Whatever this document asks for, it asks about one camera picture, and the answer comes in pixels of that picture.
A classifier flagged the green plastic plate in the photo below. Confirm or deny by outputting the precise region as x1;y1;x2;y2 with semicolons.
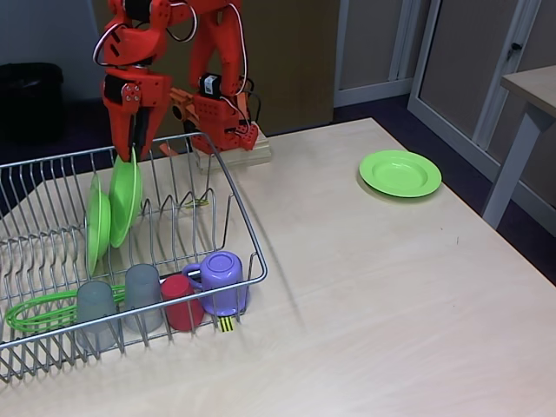
108;147;143;249
85;173;112;275
359;149;443;199

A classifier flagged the purple plastic mug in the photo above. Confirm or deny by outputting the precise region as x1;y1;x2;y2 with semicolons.
181;250;251;317

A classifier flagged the green whisk with metal handle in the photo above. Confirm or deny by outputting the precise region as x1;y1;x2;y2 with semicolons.
4;284;129;334

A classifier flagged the grey translucent plastic cup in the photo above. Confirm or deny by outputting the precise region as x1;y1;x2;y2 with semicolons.
124;263;165;334
76;281;119;350

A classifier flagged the red plastic cup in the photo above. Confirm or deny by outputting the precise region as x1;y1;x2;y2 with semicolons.
161;275;205;334

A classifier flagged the orange table clamp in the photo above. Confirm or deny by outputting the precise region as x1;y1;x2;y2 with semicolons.
158;86;208;157

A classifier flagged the black trash bin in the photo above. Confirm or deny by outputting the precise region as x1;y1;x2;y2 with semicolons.
0;63;65;144

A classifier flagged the wooden base block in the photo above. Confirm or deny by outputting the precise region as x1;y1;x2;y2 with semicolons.
195;132;275;175

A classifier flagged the brown partition board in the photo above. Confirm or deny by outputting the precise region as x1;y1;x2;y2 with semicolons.
92;0;340;142

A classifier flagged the grey cabinet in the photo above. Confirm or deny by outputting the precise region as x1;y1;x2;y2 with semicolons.
333;0;556;205

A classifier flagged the beige side table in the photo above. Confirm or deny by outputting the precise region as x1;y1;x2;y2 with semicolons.
480;64;556;229

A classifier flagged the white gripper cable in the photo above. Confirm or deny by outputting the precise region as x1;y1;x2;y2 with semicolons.
93;21;127;69

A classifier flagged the black base cable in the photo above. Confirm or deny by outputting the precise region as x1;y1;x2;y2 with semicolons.
241;76;263;129

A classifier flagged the metal wire dish rack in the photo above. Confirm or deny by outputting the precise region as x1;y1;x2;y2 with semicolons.
0;129;268;383

